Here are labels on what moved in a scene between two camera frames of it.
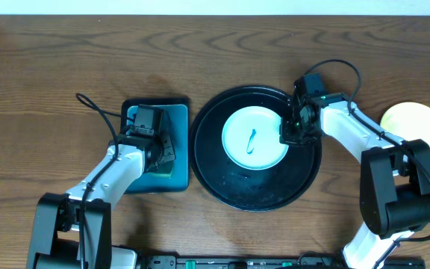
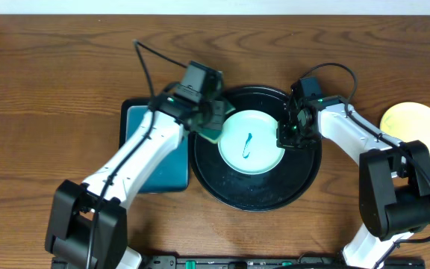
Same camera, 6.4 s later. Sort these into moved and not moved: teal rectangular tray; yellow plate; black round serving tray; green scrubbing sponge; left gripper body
Moved: green scrubbing sponge; left gripper body
Not moved: yellow plate; black round serving tray; teal rectangular tray
